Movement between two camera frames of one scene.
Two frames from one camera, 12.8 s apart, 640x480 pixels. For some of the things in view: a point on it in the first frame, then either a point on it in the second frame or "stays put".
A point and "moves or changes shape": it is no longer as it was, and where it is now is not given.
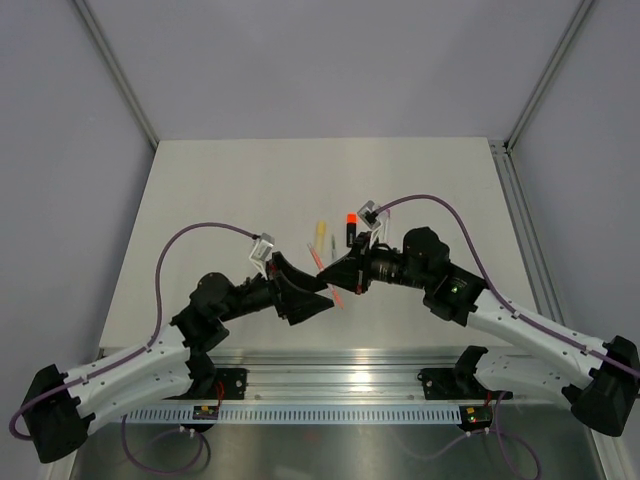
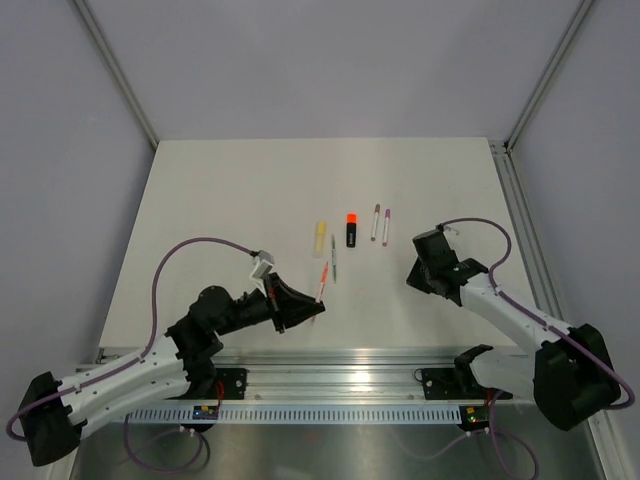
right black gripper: x=351 y=272 → x=414 y=279
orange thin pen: x=331 y=288 moves or changes shape
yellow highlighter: x=320 y=235 stays put
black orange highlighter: x=351 y=228 stays put
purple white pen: x=386 y=226 stays put
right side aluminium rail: x=545 y=296 stays put
